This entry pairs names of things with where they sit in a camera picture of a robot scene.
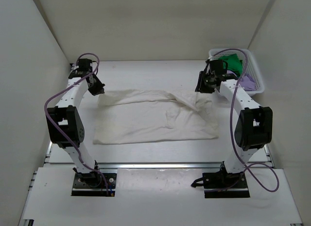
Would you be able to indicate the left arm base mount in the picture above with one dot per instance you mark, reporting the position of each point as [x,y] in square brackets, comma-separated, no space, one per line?
[92,184]

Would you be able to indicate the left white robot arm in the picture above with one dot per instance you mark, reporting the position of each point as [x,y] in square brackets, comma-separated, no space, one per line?
[64,122]

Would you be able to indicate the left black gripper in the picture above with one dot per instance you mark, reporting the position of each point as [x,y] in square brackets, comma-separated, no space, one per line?
[96,86]

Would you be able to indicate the cream white t-shirt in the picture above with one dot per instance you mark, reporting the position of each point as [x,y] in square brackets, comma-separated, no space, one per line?
[143,116]

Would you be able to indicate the white plastic basket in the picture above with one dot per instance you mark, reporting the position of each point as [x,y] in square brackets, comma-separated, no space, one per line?
[248,61]

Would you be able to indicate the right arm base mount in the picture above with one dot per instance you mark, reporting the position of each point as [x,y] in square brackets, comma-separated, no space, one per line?
[222,184]

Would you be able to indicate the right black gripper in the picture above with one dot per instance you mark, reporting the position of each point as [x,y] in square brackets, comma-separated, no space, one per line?
[201,82]

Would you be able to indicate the green t-shirt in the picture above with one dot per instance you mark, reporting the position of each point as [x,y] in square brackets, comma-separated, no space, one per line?
[233,63]

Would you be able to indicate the purple t-shirt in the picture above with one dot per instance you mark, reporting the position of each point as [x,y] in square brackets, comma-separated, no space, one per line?
[247,82]

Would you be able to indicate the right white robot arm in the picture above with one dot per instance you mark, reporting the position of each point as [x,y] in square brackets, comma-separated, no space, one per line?
[250,123]

